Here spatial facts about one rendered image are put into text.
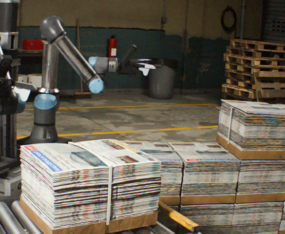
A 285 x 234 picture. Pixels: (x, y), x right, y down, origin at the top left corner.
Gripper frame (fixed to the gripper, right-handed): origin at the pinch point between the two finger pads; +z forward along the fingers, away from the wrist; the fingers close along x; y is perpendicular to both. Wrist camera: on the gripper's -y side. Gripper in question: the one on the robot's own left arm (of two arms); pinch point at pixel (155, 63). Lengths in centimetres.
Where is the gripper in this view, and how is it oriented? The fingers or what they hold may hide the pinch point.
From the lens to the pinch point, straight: 261.5
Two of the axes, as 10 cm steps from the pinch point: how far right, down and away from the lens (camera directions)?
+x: 0.6, 3.3, -9.4
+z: 10.0, 0.6, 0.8
